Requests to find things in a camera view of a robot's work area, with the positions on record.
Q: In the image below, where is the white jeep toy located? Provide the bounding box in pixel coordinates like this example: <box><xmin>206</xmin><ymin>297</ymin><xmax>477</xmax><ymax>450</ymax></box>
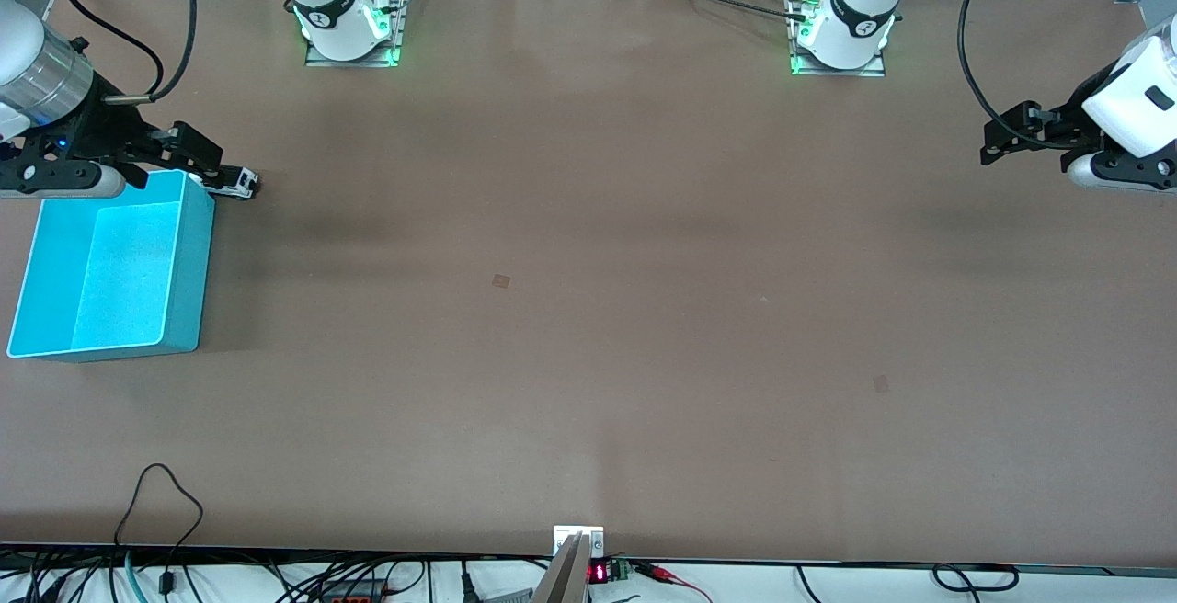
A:
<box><xmin>204</xmin><ymin>165</ymin><xmax>261</xmax><ymax>202</ymax></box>

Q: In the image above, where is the teal plastic bin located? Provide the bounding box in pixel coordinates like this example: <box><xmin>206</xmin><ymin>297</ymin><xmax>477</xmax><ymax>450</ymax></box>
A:
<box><xmin>7</xmin><ymin>169</ymin><xmax>218</xmax><ymax>363</ymax></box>

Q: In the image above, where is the black red power strip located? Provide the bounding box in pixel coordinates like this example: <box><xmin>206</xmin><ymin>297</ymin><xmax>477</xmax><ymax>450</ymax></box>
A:
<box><xmin>317</xmin><ymin>580</ymin><xmax>393</xmax><ymax>603</ymax></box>

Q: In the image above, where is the red clip lead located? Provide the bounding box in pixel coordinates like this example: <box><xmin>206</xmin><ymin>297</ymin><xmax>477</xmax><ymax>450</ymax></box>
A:
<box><xmin>633</xmin><ymin>561</ymin><xmax>714</xmax><ymax>603</ymax></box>

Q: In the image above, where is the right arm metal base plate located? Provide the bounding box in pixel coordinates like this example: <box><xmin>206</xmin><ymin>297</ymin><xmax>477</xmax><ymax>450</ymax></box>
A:
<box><xmin>305</xmin><ymin>0</ymin><xmax>411</xmax><ymax>68</ymax></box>

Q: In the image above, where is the thin black looped cable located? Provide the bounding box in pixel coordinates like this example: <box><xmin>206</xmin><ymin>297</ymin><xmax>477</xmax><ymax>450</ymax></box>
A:
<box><xmin>114</xmin><ymin>463</ymin><xmax>205</xmax><ymax>597</ymax></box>

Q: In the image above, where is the teal cable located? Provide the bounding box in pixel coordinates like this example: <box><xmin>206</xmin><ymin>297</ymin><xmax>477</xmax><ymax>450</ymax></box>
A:
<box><xmin>123</xmin><ymin>551</ymin><xmax>151</xmax><ymax>603</ymax></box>

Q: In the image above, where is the coiled black cable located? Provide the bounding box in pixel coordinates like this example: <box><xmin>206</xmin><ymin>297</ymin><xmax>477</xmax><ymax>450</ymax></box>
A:
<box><xmin>931</xmin><ymin>564</ymin><xmax>1021</xmax><ymax>594</ymax></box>

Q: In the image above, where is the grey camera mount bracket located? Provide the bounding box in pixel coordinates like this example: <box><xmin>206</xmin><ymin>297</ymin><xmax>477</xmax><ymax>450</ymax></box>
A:
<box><xmin>531</xmin><ymin>525</ymin><xmax>606</xmax><ymax>603</ymax></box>

